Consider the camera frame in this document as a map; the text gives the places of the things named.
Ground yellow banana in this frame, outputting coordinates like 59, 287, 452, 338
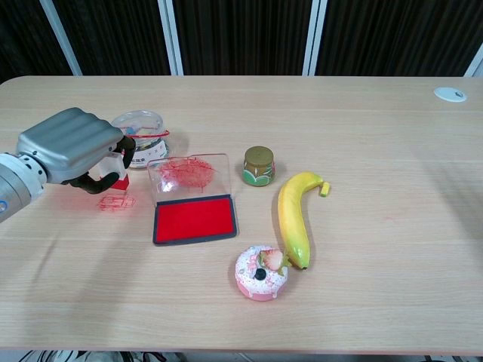
278, 171, 332, 272

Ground red clear stamp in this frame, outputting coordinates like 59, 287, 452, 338
98, 150, 130, 192

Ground small green gold jar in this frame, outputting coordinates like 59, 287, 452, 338
241, 146, 276, 187

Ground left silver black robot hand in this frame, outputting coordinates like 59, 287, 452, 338
15, 107, 136, 195

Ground pink strawberry donut toy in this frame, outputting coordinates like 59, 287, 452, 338
235, 244, 291, 302

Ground red ink pad clear lid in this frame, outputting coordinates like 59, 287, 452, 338
152, 152, 239, 247

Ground white desk cable grommet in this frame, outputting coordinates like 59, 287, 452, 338
432, 86, 468, 103

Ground white aluminium partition post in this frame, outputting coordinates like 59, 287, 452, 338
463, 51, 483, 78
39, 0, 83, 77
158, 0, 185, 76
303, 0, 328, 77

